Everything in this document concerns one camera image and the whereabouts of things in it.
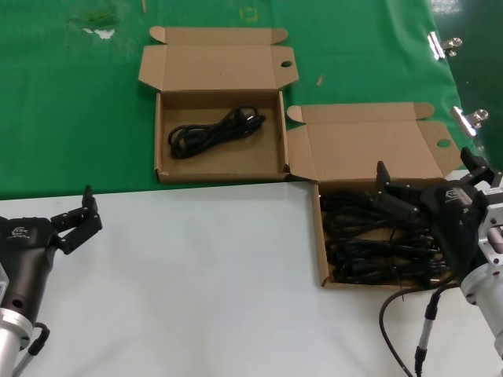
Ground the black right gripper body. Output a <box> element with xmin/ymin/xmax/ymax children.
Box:
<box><xmin>419</xmin><ymin>185</ymin><xmax>488</xmax><ymax>282</ymax></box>

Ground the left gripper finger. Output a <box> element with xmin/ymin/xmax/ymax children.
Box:
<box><xmin>57</xmin><ymin>214</ymin><xmax>104</xmax><ymax>256</ymax></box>
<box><xmin>50</xmin><ymin>185</ymin><xmax>99</xmax><ymax>232</ymax></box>

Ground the silver binder clip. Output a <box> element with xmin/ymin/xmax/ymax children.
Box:
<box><xmin>450</xmin><ymin>105</ymin><xmax>490</xmax><ymax>137</ymax></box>
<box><xmin>427</xmin><ymin>31</ymin><xmax>464</xmax><ymax>60</ymax></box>

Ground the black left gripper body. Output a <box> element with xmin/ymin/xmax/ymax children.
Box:
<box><xmin>0</xmin><ymin>214</ymin><xmax>61</xmax><ymax>321</ymax></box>

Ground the green table cloth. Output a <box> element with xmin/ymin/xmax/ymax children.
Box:
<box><xmin>0</xmin><ymin>0</ymin><xmax>492</xmax><ymax>201</ymax></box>

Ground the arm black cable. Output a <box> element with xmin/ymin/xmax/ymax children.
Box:
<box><xmin>9</xmin><ymin>320</ymin><xmax>51</xmax><ymax>377</ymax></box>
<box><xmin>378</xmin><ymin>283</ymin><xmax>459</xmax><ymax>377</ymax></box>

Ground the cardboard box with round hole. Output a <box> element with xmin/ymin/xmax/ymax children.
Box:
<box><xmin>138</xmin><ymin>26</ymin><xmax>299</xmax><ymax>185</ymax></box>
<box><xmin>285</xmin><ymin>101</ymin><xmax>468</xmax><ymax>291</ymax></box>

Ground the black power cable bundle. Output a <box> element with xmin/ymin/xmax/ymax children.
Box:
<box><xmin>167</xmin><ymin>103</ymin><xmax>266</xmax><ymax>159</ymax></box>
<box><xmin>325</xmin><ymin>234</ymin><xmax>445</xmax><ymax>261</ymax></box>
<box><xmin>329</xmin><ymin>254</ymin><xmax>453</xmax><ymax>286</ymax></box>
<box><xmin>319</xmin><ymin>189</ymin><xmax>433</xmax><ymax>236</ymax></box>

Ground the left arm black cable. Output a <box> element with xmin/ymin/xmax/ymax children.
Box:
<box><xmin>9</xmin><ymin>320</ymin><xmax>51</xmax><ymax>377</ymax></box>

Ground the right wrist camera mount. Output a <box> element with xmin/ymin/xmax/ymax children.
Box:
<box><xmin>476</xmin><ymin>187</ymin><xmax>503</xmax><ymax>268</ymax></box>

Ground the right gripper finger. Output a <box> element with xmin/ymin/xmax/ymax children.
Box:
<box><xmin>375</xmin><ymin>160</ymin><xmax>424</xmax><ymax>225</ymax></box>
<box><xmin>457</xmin><ymin>146</ymin><xmax>503</xmax><ymax>193</ymax></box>

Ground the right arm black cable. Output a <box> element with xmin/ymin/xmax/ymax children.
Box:
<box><xmin>378</xmin><ymin>283</ymin><xmax>459</xmax><ymax>377</ymax></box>

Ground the right arm silver-connector cable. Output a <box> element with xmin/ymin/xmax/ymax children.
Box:
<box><xmin>414</xmin><ymin>290</ymin><xmax>442</xmax><ymax>377</ymax></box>

